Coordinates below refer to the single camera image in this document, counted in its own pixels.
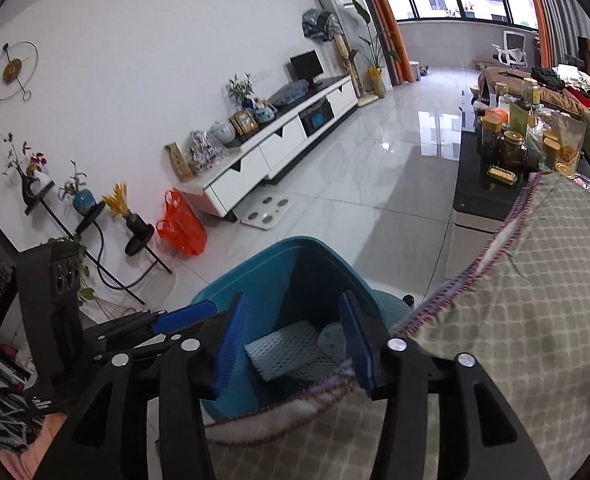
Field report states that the blue patterned pouch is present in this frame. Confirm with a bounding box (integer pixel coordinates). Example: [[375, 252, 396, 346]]
[[267, 81, 308, 107]]

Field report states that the blue grey hanging cloth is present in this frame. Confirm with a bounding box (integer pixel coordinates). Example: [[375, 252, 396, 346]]
[[301, 8, 344, 43]]

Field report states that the orange plastic bag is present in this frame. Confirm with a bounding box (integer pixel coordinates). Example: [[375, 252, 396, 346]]
[[155, 190, 209, 259]]

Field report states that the white foam net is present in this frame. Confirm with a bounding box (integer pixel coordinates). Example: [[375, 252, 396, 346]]
[[244, 321, 348, 382]]

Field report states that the clear snack bag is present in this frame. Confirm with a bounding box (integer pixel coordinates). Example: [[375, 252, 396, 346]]
[[545, 110, 588, 176]]

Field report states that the white tv cabinet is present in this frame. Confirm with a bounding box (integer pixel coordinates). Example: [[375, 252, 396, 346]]
[[175, 74, 358, 223]]

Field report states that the brown wooden cabinet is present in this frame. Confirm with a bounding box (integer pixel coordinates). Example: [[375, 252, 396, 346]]
[[576, 36, 590, 78]]

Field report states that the teal plastic bin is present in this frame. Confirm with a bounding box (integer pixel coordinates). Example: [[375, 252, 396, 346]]
[[190, 236, 416, 421]]

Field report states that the trailing green plant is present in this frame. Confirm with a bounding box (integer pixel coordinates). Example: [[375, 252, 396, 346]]
[[47, 232, 93, 306]]

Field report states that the round metal wall clock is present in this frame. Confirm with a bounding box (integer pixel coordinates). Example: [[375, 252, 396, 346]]
[[0, 42, 40, 102]]

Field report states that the beige floor stand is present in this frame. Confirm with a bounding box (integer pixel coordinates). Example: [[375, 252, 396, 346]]
[[332, 32, 358, 98]]

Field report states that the white bathroom scale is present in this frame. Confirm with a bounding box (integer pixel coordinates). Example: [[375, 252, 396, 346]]
[[239, 191, 294, 232]]

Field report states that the gold tin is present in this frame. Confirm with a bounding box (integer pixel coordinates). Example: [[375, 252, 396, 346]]
[[486, 165, 517, 186]]

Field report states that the white office chair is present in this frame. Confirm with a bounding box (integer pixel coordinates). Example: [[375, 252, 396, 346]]
[[492, 30, 531, 68]]

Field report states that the black monitor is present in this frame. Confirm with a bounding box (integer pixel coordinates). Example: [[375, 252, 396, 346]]
[[289, 50, 326, 88]]

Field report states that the gold picture frame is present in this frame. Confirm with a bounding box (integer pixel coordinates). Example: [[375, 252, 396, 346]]
[[229, 110, 260, 137]]

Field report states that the black metal plant stand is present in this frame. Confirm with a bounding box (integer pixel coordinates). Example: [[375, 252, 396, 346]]
[[22, 180, 173, 306]]

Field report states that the black coffee table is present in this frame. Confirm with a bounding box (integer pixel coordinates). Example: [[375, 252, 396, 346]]
[[452, 67, 531, 233]]

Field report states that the patterned tablecloth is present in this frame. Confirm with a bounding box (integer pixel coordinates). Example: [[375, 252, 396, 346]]
[[202, 170, 590, 480]]

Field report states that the teal vase with plant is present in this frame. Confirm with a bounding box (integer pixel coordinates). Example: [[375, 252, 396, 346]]
[[59, 160, 96, 213]]

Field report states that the wooden box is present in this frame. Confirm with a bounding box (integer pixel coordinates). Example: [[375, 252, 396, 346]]
[[164, 142, 195, 183]]

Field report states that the black vase with flowers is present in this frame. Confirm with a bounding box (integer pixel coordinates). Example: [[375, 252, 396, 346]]
[[0, 130, 50, 206]]

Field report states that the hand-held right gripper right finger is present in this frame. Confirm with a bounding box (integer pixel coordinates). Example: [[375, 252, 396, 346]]
[[339, 291, 551, 480]]

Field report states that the tall potted plant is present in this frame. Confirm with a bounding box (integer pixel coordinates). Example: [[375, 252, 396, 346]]
[[351, 0, 401, 98]]

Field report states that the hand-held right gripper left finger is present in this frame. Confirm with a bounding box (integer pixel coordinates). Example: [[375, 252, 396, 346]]
[[32, 294, 251, 480]]

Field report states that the small potted plant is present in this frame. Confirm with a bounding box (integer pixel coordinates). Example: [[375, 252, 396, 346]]
[[226, 74, 254, 111]]

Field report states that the black vase with wheat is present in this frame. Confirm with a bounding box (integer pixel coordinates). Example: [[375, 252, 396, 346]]
[[102, 182, 148, 233]]

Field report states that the black bag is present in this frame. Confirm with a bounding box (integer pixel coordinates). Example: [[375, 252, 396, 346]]
[[531, 66, 566, 92]]

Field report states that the white clothes pile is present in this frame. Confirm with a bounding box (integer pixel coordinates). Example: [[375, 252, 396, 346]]
[[555, 64, 590, 96]]

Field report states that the clear wrapped gift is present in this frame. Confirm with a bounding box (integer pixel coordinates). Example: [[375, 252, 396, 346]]
[[190, 130, 227, 177]]

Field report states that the grey orange curtain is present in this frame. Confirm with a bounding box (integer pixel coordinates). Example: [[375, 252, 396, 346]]
[[347, 0, 418, 86], [518, 0, 590, 68]]

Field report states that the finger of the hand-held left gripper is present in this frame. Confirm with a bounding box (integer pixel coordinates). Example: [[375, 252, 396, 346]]
[[82, 300, 219, 343], [94, 317, 227, 361]]

